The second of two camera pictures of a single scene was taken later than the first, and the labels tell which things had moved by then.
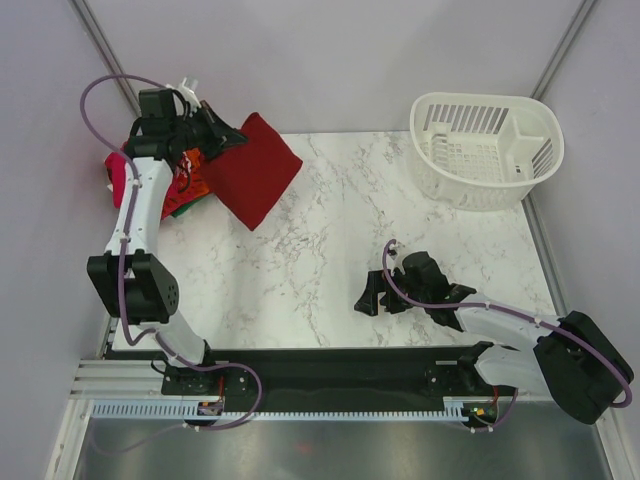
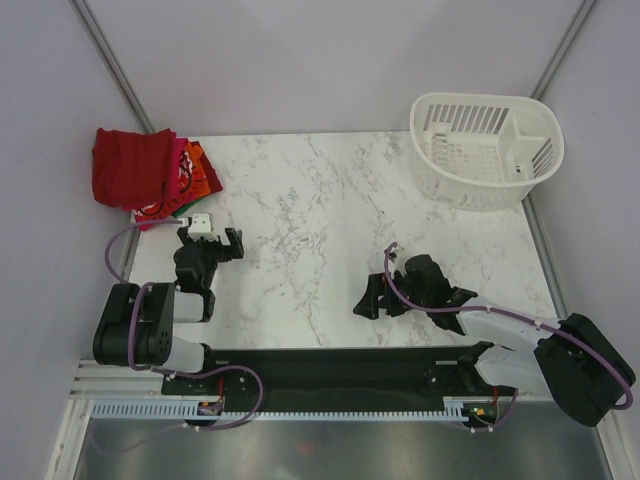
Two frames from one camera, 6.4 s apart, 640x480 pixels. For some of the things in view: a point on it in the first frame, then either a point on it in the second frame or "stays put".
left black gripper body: (192, 134) to (212, 253)
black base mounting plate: (334, 379) stays put
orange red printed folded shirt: (187, 184) stays put
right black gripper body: (402, 285) stays put
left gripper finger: (222, 132) to (236, 241)
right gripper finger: (368, 301) stays put
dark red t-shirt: (250, 177) to (129, 169)
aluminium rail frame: (117, 379) stays put
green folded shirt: (183, 208) stays put
